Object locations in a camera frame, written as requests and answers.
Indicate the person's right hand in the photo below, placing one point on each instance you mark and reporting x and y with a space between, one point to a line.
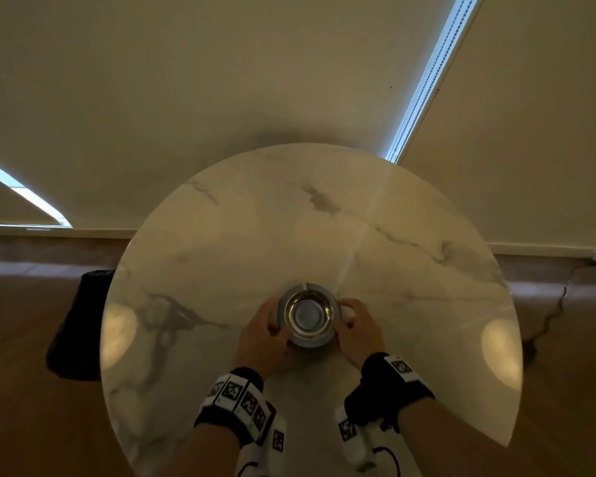
360 340

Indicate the person's left hand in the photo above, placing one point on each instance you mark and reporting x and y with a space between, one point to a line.
258 345

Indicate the person's left fingers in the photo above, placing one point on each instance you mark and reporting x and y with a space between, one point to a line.
273 312

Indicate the person's right fingers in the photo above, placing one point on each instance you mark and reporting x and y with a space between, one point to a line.
352 310

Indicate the round stainless steel bowl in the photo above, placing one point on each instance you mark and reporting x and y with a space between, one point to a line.
308 315

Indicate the person's right forearm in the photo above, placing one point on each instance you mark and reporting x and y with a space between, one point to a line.
457 442

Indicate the person's left forearm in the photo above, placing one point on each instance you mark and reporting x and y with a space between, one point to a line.
203 454

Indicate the black wristband with marker tags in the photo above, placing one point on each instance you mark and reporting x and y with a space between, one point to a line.
238 399
385 387

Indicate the black bag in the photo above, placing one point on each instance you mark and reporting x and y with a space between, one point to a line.
77 332

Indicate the wide beige roller blind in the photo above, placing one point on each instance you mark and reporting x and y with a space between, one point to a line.
203 84

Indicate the small beige roller blind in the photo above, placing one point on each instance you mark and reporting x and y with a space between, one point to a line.
10 206

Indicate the white wrist camera unit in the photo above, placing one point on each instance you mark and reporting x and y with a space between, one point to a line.
355 439
270 452

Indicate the white window frame strip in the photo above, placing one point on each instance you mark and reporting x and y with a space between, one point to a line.
432 79

